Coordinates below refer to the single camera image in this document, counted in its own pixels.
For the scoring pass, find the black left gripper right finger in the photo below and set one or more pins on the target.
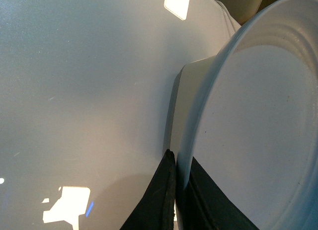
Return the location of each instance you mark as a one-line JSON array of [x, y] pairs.
[[208, 208]]

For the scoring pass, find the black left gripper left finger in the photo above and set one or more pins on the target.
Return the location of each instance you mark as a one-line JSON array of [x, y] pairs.
[[155, 210]]

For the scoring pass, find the grey round plate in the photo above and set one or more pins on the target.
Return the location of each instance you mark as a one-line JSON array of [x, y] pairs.
[[249, 116]]

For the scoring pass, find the beige chair left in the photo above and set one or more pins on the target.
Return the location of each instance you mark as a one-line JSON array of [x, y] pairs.
[[243, 10]]

